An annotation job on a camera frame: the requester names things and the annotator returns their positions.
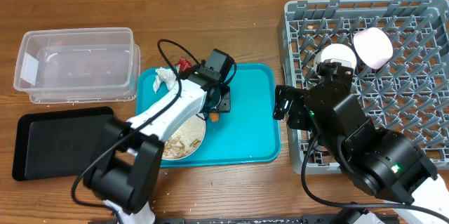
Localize grey dishwasher rack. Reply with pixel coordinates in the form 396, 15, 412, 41
278, 0, 448, 170

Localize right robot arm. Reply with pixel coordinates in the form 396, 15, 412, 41
273, 62, 448, 223

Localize peanut shells food scraps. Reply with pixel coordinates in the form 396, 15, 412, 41
162, 136, 202, 160

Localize white plate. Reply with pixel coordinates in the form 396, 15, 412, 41
162, 115, 206, 161

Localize black tray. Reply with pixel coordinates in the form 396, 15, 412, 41
12, 107, 114, 181

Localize teal plastic tray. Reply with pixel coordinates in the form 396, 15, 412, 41
129, 63, 281, 168

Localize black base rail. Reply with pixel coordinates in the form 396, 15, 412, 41
87, 206, 401, 224

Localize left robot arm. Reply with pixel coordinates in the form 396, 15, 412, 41
79, 49, 236, 223

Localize white tissue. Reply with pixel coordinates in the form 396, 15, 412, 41
153, 67, 178, 93

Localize white bowl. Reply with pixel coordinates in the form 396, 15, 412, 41
313, 44, 357, 79
353, 27, 394, 70

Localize orange carrot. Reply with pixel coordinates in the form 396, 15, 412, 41
209, 112, 220, 123

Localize red snack wrapper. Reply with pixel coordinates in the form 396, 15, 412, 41
175, 57, 192, 73

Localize clear plastic bin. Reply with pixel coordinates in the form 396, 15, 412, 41
13, 27, 140, 104

